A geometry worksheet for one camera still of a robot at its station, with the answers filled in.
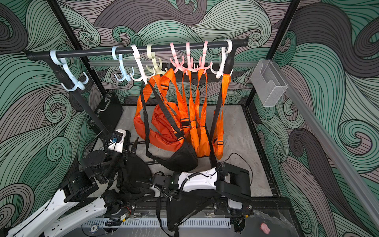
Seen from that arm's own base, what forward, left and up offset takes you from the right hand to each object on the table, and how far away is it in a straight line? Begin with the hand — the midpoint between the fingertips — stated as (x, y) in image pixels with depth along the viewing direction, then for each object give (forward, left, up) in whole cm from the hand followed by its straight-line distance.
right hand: (165, 189), depth 79 cm
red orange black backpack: (+27, +2, +27) cm, 39 cm away
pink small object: (-17, -48, +2) cm, 51 cm away
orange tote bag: (+19, -19, +22) cm, 34 cm away
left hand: (+15, +14, +32) cm, 39 cm away
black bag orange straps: (-10, -9, -1) cm, 13 cm away
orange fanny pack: (+16, -27, +30) cm, 43 cm away
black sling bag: (+10, -12, +17) cm, 23 cm away
